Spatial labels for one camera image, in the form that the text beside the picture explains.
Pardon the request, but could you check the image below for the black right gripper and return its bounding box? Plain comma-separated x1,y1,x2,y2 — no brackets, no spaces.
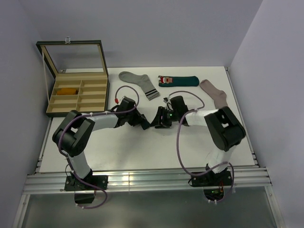
150,106,179,128

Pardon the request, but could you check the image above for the dark green reindeer sock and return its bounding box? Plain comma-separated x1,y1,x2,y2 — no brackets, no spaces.
158,76,200,87

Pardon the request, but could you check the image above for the mustard yellow sock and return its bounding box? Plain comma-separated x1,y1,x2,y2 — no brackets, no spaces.
56,88,78,95

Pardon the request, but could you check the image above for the navy santa sock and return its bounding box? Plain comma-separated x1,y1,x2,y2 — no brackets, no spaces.
141,121,156,130

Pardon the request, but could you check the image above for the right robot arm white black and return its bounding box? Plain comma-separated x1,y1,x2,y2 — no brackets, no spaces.
151,96,246,185

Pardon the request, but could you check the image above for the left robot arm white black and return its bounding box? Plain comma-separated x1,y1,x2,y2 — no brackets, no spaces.
52,97,150,190

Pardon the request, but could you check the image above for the grey striped sock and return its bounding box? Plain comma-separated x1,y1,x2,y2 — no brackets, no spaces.
118,71,160,101

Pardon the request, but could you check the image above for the taupe sock red cuff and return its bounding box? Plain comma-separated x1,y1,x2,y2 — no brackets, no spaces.
199,79,228,109

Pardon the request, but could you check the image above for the black compartment box beige lining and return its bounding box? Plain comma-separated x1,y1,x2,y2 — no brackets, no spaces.
36,37,110,118

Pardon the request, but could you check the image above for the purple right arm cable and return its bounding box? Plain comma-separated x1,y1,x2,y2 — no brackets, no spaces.
166,91,236,204

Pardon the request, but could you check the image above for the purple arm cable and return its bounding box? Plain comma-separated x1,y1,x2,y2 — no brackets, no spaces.
166,91,236,204
58,85,140,209

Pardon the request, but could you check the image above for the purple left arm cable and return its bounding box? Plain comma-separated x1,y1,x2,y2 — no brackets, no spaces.
58,85,140,209

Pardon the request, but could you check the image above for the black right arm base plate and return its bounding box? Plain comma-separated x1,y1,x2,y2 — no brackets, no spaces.
189,169,233,187

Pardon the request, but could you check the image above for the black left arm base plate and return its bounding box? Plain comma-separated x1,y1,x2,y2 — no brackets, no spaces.
64,175,108,191

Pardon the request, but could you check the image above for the aluminium rail frame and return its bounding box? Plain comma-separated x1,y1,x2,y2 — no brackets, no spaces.
13,66,285,228

